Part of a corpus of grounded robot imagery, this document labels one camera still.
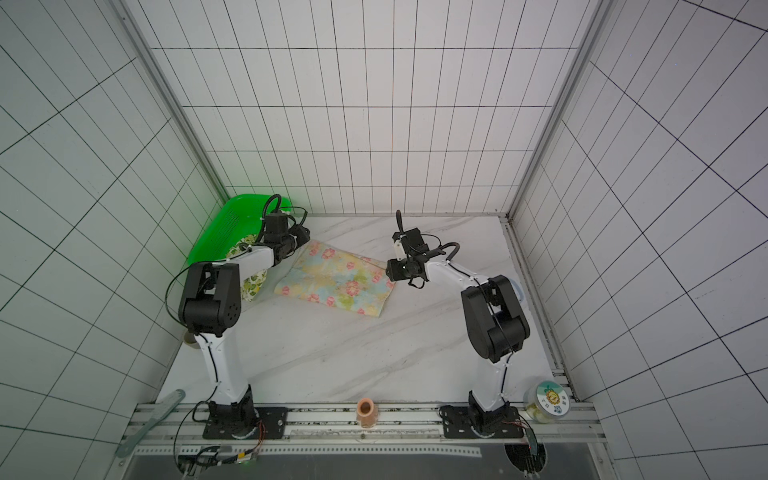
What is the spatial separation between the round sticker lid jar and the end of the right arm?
0.39 metres

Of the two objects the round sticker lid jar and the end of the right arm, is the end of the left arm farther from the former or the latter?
the round sticker lid jar

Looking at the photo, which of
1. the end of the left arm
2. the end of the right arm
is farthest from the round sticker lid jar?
the end of the left arm

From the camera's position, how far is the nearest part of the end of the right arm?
712 mm

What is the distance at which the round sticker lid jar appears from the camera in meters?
0.70
